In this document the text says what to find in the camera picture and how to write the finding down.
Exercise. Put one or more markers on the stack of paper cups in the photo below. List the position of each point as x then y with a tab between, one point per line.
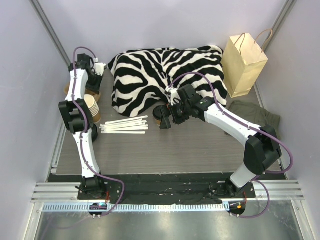
93	107

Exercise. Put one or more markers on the stack of black lids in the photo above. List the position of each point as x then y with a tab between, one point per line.
94	133

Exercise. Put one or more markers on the aluminium frame rail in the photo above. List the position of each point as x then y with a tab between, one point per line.
50	31

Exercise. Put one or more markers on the brown paper takeout bag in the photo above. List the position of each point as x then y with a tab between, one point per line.
243	61

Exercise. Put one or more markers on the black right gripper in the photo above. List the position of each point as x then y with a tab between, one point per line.
175	115

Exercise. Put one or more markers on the white slotted cable duct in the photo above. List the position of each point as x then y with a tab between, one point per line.
131	208

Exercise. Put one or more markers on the white wrapped straw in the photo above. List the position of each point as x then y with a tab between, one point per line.
124	132
125	120
143	122
120	126
133	128

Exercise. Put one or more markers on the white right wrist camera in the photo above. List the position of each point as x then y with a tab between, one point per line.
172	92

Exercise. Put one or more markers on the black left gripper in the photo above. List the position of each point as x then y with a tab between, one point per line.
94	81

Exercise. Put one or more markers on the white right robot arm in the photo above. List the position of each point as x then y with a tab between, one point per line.
261	146

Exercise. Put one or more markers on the olive green folded cloth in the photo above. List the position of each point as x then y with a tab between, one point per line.
255	114

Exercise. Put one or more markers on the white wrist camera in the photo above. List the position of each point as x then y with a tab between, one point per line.
99	67
172	92

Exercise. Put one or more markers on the black plastic cup lid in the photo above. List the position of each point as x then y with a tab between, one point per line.
157	112

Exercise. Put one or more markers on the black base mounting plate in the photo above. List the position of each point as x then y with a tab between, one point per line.
163	189

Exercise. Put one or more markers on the brown pulp cup carrier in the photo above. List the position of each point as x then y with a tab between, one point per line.
87	92

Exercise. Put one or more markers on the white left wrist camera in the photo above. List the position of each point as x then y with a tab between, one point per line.
99	67

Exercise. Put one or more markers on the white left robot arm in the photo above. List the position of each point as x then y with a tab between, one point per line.
86	74

